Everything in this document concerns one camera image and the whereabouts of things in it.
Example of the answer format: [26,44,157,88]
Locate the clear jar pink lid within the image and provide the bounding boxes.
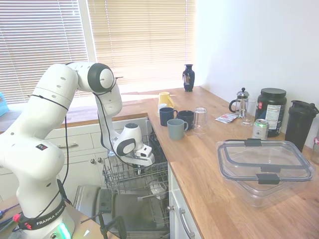
[310,136,319,165]

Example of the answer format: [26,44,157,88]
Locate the white ceramic cup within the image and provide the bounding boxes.
[149,180,167,201]

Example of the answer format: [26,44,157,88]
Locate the light blue box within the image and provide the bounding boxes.
[0,91,9,117]

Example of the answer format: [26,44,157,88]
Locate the glass French press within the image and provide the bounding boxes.
[228,87,251,119]

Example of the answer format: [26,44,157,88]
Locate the dark blue painted vase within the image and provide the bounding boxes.
[182,64,195,93]

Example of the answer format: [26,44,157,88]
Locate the metal drawer handle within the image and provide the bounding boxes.
[59,141,79,149]
[178,207,196,239]

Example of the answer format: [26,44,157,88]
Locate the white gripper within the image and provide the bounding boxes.
[129,153,156,176]

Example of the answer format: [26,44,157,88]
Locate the white kitchen cabinet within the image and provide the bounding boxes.
[0,117,151,201]
[167,161,203,239]

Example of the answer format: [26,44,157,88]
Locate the clear ribbed drinking glass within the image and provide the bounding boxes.
[107,151,120,168]

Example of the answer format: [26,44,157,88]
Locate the grey wire dishwasher rack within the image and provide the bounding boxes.
[102,134,169,195]

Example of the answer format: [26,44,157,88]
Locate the black mug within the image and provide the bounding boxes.
[177,110,195,130]

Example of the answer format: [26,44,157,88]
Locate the stainless dishwasher door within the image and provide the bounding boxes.
[72,185,170,239]

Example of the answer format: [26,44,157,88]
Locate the clear plastic food container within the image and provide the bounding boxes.
[216,138,317,209]

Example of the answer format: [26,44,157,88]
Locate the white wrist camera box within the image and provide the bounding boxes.
[136,146,153,158]

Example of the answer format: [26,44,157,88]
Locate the yellow mug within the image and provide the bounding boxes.
[159,92,174,109]

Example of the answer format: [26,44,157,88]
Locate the black camera clamp stand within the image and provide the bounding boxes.
[81,211,128,239]

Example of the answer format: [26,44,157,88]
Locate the black shaker bottle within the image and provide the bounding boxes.
[284,100,319,153]

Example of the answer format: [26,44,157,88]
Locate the grey wire plate rack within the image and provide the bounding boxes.
[138,179,170,231]

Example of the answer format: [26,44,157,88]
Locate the clear glass tumbler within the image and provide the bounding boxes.
[192,107,209,135]

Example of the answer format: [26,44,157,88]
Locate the green white soda can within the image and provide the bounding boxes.
[251,119,271,140]

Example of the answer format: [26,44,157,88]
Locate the beige window blind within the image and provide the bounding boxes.
[0,0,90,106]
[86,0,197,87]

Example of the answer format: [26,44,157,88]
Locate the thin purple cable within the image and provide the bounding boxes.
[0,203,20,218]

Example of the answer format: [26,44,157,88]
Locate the red white paper packets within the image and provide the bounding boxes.
[214,113,240,124]

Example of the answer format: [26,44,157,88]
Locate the navy blue mug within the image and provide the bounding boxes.
[159,107,178,127]

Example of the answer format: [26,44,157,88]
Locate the small white blue cup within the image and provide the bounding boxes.
[157,104,168,118]

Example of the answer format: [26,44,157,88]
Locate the grey blue mug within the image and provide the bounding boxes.
[166,119,189,140]

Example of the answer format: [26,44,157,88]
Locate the black protein powder tub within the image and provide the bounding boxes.
[254,88,288,138]

